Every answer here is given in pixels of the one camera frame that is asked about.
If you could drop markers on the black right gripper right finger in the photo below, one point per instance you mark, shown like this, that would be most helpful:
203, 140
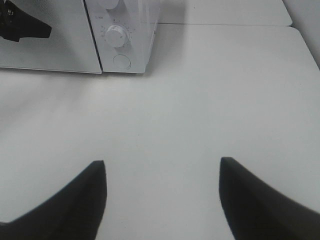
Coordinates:
256, 211

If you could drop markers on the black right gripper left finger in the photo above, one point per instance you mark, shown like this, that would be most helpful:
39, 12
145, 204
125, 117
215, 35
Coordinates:
73, 213

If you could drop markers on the round door release button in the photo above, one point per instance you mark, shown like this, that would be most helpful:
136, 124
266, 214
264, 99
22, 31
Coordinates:
122, 62

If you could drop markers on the white microwave door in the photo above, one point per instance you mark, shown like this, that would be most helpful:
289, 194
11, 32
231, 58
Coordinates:
48, 35

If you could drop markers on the white timer knob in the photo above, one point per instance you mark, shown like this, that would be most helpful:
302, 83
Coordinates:
115, 36

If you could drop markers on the white microwave oven body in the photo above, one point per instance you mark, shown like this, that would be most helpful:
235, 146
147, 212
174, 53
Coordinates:
139, 19

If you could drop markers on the upper white control knob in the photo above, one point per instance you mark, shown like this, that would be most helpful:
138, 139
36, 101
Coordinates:
108, 4

